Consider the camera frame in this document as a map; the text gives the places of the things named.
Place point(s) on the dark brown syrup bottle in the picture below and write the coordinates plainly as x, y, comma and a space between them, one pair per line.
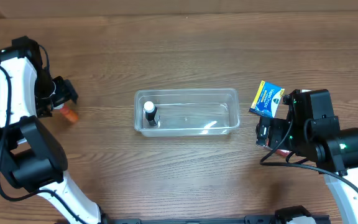
151, 113

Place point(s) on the red white packet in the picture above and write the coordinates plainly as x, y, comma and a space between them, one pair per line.
283, 153

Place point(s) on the orange tube with white cap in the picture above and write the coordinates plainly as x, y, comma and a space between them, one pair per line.
68, 113

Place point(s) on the blue VapoDrops box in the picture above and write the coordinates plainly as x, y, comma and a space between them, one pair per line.
267, 99

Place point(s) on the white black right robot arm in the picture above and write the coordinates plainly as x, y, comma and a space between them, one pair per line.
311, 138

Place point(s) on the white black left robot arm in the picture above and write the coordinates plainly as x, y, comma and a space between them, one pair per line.
32, 161

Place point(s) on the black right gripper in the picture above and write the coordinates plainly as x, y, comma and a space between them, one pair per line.
266, 134

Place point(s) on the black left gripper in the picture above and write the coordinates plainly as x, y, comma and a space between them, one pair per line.
62, 93

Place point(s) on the clear plastic container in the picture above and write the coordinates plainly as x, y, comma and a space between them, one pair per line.
188, 112

